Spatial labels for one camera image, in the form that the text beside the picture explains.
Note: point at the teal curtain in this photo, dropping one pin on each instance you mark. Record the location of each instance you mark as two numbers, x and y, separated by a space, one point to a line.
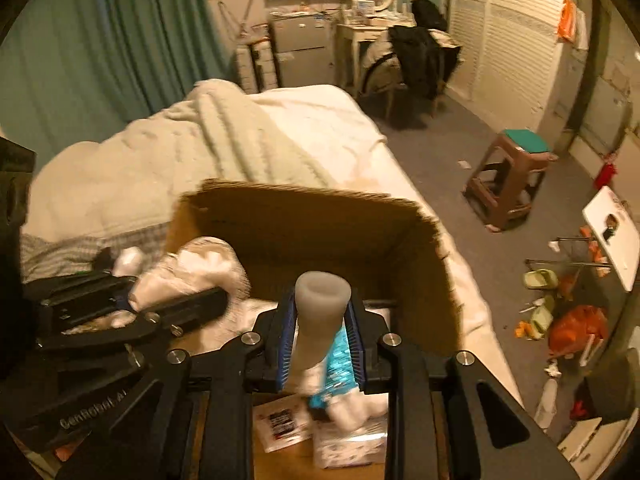
110 35

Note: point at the black jacket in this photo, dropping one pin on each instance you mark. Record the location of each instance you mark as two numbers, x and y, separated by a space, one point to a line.
415 60

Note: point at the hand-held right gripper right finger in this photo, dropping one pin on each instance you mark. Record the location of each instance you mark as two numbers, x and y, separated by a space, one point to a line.
356 342

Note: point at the white board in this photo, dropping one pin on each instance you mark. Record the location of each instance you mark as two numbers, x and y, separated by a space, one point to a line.
617 230

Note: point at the white bed mattress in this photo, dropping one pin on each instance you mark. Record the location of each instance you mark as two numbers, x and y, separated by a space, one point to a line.
350 130

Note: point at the green slipper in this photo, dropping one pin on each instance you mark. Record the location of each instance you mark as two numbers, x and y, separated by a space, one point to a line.
539 278
543 317

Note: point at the white tissue pack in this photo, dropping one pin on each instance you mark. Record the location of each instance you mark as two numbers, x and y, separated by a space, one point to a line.
350 447

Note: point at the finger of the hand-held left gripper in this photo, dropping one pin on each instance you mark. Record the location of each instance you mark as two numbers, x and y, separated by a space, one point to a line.
185 305
75 292

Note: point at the orange plastic bag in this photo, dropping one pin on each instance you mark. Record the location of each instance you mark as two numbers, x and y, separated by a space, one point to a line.
580 330

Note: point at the brown plastic stool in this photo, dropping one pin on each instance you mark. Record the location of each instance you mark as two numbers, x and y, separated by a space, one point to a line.
505 185

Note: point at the white fluffy blanket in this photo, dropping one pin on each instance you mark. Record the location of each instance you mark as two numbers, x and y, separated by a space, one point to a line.
175 155

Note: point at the hanging orange bag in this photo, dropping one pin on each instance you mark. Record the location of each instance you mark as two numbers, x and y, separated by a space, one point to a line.
567 20

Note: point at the white dressing table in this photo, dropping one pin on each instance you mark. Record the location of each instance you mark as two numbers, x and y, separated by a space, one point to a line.
350 45

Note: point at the white packet with dark label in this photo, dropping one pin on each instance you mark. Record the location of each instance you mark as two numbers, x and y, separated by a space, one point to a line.
281 422

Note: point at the brown cardboard box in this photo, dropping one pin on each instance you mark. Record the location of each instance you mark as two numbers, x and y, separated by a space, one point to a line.
320 230

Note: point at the red hanging ornament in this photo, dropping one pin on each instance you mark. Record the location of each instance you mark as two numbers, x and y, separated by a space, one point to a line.
605 174

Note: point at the white louvered wardrobe doors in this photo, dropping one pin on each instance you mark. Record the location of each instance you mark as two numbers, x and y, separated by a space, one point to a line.
510 45

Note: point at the grey checked sheet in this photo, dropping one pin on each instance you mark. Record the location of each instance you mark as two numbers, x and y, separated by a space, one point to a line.
75 255

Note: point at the blue patterned packet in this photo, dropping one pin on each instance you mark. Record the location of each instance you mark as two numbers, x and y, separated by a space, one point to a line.
341 365

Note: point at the white plastic bag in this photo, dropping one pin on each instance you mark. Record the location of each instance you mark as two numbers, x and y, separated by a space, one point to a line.
192 270

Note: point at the wooden chair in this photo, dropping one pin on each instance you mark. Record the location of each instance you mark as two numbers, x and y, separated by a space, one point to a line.
380 65

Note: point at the grey mini fridge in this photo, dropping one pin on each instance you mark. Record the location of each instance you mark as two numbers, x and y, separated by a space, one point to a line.
302 50

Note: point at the white spray bottle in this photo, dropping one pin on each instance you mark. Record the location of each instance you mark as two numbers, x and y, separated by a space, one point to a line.
547 400

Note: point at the black bag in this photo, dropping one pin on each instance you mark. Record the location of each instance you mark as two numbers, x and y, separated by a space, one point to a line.
429 14

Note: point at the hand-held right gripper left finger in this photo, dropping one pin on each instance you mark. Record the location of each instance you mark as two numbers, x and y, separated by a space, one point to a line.
284 347

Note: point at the white silicone tube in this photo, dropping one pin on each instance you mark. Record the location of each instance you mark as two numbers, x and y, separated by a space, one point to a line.
320 305

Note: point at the teal seat cushion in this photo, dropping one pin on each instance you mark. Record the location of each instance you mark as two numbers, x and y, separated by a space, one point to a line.
526 141

